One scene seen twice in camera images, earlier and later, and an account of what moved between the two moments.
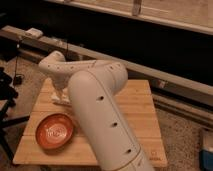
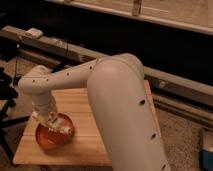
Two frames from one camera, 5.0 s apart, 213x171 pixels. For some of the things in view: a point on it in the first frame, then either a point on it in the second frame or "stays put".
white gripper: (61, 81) to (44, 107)
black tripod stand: (8, 94) stays put
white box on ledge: (34, 33) stays put
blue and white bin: (206, 159) stays put
